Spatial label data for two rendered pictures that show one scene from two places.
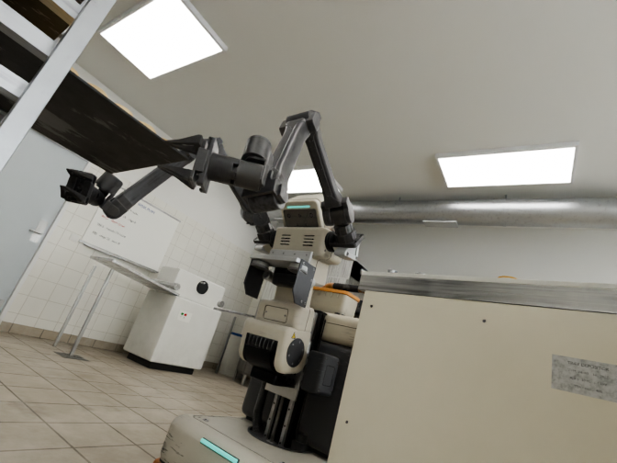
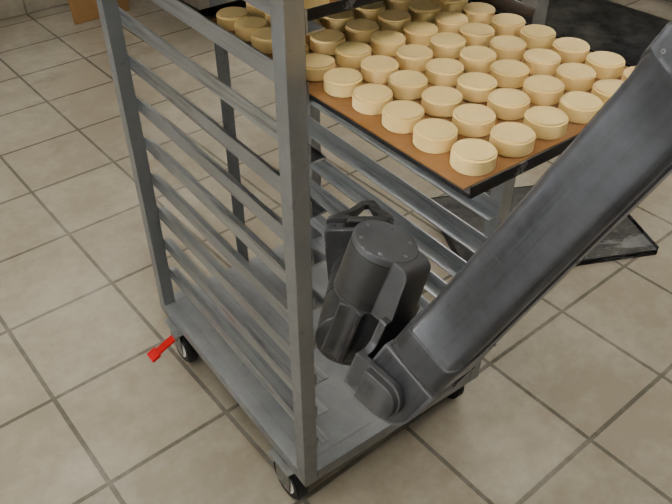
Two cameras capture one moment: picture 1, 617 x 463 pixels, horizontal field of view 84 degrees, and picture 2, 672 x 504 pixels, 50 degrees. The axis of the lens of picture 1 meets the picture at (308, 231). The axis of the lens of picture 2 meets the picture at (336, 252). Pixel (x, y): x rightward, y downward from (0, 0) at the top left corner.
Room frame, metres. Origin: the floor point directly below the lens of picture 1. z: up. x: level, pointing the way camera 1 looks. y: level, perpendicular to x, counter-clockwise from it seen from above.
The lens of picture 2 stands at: (0.74, -0.30, 1.37)
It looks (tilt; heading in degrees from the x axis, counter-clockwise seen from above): 39 degrees down; 103
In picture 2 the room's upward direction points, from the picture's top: straight up
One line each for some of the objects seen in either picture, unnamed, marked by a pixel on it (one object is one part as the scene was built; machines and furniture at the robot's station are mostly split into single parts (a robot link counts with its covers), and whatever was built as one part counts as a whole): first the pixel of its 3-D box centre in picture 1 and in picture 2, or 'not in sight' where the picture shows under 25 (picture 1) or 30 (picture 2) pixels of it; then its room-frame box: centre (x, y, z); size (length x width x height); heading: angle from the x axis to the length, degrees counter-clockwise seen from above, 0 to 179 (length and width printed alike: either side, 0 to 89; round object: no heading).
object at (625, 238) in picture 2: not in sight; (536, 223); (0.94, 1.60, 0.02); 0.60 x 0.40 x 0.03; 25
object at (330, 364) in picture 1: (288, 364); not in sight; (1.41, -0.07, 0.56); 0.28 x 0.27 x 0.25; 50
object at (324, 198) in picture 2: not in sight; (378, 241); (0.53, 1.00, 0.33); 0.64 x 0.03 x 0.03; 140
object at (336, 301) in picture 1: (330, 303); not in sight; (1.66, -0.20, 0.87); 0.23 x 0.15 x 0.11; 50
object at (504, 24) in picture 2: not in sight; (507, 25); (0.75, 0.77, 0.96); 0.05 x 0.05 x 0.02
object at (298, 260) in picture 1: (281, 274); not in sight; (1.35, 0.05, 0.88); 0.28 x 0.16 x 0.22; 50
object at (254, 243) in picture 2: not in sight; (219, 205); (0.28, 0.70, 0.60); 0.64 x 0.03 x 0.03; 140
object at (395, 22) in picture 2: not in sight; (394, 21); (0.58, 0.74, 0.96); 0.05 x 0.05 x 0.02
